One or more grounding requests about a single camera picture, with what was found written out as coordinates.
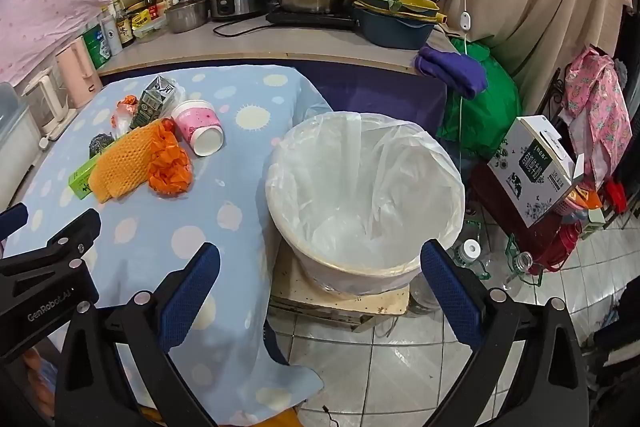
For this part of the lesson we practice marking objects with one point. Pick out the stainless steel bowl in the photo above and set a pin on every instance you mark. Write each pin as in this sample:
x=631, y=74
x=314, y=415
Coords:
x=185, y=16

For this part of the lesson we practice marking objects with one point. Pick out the pink electric kettle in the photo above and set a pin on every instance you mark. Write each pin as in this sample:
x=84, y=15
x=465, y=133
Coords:
x=75, y=74

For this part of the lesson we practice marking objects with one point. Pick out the translucent storage container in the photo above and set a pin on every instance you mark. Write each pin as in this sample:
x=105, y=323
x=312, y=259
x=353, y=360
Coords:
x=15, y=137

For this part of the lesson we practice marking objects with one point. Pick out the white and green carton box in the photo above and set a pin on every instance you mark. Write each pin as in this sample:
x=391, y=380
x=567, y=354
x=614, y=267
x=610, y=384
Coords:
x=535, y=172

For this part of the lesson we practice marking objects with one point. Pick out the black induction cooker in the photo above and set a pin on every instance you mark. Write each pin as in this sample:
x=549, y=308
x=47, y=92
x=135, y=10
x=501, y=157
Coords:
x=310, y=19

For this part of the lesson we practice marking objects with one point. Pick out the green plastic bag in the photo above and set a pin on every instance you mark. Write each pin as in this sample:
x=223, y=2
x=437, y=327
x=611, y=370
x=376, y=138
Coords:
x=495, y=107

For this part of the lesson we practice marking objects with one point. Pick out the steel wool scrubber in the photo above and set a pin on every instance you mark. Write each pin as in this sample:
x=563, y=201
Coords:
x=101, y=146

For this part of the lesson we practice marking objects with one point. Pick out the orange plastic bag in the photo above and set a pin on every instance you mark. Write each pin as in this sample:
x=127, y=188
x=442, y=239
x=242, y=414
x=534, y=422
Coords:
x=170, y=167

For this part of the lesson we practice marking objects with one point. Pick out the green cardboard box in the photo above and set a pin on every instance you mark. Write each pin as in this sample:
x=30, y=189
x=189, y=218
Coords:
x=85, y=179

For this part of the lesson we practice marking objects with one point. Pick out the purple folded cloth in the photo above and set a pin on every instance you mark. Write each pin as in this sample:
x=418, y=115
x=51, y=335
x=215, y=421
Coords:
x=450, y=69

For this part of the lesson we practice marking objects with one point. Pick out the green canister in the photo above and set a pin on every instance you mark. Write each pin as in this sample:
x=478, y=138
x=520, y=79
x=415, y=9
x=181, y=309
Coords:
x=96, y=47

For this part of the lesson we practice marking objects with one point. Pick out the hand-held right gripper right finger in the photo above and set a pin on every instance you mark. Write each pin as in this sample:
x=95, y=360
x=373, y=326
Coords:
x=450, y=292

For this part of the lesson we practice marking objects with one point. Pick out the small orange wrapper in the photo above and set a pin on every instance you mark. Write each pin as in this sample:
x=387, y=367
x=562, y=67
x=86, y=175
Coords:
x=127, y=104

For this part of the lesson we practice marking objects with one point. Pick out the clear plastic wrapper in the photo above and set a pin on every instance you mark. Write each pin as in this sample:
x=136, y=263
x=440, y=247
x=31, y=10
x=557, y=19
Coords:
x=120, y=124

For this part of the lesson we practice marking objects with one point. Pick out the white lined trash bin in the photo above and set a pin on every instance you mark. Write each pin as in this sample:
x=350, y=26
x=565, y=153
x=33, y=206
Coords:
x=350, y=207

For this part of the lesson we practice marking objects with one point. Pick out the white glass kettle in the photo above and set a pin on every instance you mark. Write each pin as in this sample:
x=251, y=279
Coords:
x=47, y=102

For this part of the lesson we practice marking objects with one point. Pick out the clear plastic bottle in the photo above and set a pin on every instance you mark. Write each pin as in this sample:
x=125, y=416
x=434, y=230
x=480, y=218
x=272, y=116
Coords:
x=522, y=262

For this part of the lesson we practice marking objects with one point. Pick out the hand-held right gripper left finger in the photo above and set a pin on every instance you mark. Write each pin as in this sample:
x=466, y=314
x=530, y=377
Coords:
x=189, y=297

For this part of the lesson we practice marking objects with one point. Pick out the dark blue basin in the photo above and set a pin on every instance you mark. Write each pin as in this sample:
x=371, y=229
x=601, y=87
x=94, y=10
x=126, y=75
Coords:
x=395, y=34

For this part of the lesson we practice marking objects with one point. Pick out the white capped plastic bottle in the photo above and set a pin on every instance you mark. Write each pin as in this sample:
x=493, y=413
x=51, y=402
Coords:
x=470, y=254

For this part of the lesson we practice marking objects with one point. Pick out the dark soy sauce bottle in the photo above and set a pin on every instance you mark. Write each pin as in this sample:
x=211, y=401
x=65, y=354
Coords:
x=125, y=31

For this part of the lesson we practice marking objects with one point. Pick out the pink paper cup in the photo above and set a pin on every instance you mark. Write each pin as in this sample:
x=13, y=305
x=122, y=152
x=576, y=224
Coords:
x=195, y=122

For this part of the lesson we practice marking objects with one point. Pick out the clear plastic food container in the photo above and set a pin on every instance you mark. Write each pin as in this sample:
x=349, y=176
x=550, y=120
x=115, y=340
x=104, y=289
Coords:
x=150, y=32

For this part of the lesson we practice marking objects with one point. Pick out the orange waffle cloth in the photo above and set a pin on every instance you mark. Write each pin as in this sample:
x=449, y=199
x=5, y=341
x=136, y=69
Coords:
x=125, y=162

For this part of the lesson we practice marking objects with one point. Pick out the stack of yellow basins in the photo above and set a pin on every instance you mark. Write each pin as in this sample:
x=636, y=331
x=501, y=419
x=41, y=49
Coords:
x=390, y=2

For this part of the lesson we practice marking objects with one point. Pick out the pink printed garment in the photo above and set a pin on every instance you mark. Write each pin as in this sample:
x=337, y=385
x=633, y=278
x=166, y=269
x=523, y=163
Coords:
x=597, y=102

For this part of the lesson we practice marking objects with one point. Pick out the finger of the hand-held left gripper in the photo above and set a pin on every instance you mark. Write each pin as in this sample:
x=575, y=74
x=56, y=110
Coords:
x=75, y=234
x=12, y=221

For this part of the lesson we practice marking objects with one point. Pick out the green drink carton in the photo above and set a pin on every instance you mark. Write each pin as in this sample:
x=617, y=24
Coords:
x=150, y=104

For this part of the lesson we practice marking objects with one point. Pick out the yellow seasoning packet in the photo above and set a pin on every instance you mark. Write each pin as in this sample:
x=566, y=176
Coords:
x=144, y=18

